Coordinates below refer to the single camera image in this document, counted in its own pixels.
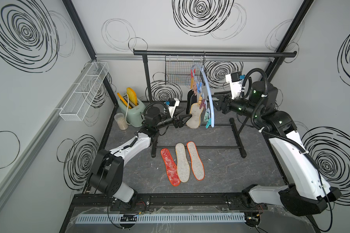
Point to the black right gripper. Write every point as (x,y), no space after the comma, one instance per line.
(223,99)

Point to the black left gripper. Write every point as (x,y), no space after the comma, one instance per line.
(178,124)

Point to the white insole yellow trim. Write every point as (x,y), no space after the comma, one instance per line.
(195,120)

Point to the white insole orange trim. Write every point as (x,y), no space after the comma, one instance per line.
(183,168)
(197,165)

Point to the red insole orange trim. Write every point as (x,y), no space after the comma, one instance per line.
(171,167)

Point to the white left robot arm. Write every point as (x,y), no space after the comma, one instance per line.
(106,172)

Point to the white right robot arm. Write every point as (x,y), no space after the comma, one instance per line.
(306,192)

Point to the purple clothespin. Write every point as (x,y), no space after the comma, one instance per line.
(203,104)

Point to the mint green clothespin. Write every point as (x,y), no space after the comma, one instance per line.
(207,116)

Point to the teal clothespin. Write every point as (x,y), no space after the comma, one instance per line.
(209,123)

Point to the black felt insole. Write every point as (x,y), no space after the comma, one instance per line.
(191,99)

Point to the blue clothespin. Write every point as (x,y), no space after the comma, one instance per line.
(199,87)

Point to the mint green toaster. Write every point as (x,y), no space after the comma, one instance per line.
(133,116)

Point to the clear plastic cup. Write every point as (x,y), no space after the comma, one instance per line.
(121,121)

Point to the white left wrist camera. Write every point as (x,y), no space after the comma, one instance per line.
(172,104)

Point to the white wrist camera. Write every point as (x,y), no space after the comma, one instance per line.
(235,81)
(172,104)

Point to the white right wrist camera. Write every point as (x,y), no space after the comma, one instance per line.
(235,81)

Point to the black wire wall basket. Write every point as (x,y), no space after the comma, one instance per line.
(179,70)

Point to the black corner frame post right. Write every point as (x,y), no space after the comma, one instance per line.
(274,66)

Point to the black corner frame post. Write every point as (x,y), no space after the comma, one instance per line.
(86,42)
(274,66)

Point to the aluminium wall rail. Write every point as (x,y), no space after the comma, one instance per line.
(132,57)

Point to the white wire wall shelf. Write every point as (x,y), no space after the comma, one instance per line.
(91,79)

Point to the grey slotted cable duct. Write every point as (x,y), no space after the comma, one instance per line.
(161,218)

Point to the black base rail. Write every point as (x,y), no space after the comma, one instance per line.
(150,202)

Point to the black corner frame post left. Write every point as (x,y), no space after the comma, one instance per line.
(86,42)

